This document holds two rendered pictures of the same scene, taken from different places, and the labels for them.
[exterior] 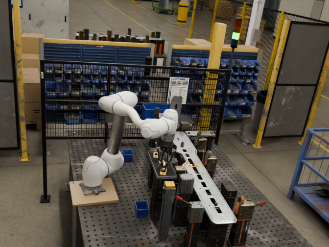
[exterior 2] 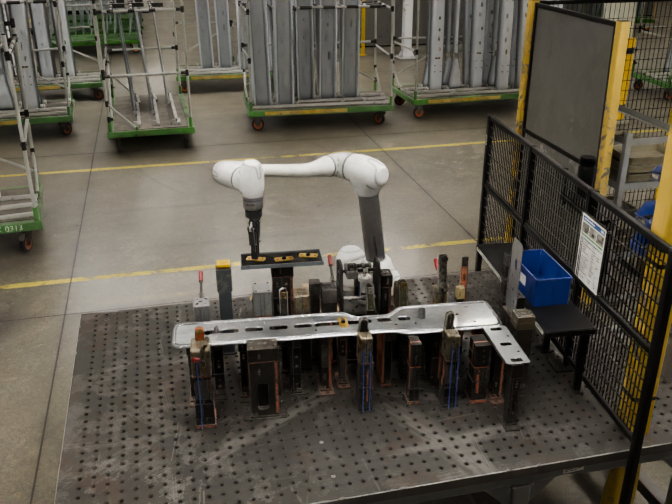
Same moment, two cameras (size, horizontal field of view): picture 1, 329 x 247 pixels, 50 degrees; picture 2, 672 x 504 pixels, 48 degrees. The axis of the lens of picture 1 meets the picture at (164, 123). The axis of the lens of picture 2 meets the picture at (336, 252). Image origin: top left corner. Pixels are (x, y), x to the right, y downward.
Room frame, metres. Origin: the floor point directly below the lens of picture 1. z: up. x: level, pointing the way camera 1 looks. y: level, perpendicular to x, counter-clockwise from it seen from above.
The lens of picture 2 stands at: (2.87, -3.03, 2.58)
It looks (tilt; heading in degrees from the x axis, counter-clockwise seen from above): 24 degrees down; 97
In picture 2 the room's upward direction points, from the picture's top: straight up
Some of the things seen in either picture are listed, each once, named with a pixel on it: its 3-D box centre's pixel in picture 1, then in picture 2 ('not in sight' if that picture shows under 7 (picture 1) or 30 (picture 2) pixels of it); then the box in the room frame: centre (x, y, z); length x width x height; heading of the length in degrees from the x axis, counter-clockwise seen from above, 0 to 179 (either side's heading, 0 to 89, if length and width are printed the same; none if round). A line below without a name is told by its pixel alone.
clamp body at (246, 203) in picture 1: (241, 223); (203, 383); (2.04, -0.61, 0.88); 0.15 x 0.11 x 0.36; 106
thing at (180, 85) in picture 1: (177, 90); (591, 253); (3.56, -0.10, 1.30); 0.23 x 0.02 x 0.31; 106
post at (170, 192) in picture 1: (165, 213); (226, 309); (1.99, -0.08, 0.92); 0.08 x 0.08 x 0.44; 16
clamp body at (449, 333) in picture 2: (199, 155); (448, 367); (3.00, -0.36, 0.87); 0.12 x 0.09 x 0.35; 106
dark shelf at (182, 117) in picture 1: (149, 119); (529, 284); (3.37, 0.16, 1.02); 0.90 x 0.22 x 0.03; 106
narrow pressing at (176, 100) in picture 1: (175, 112); (513, 276); (3.26, -0.09, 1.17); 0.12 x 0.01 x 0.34; 106
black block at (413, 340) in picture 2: (199, 164); (414, 371); (2.86, -0.37, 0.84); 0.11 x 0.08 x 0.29; 106
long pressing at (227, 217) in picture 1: (194, 167); (338, 324); (2.54, -0.29, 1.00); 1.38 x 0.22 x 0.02; 16
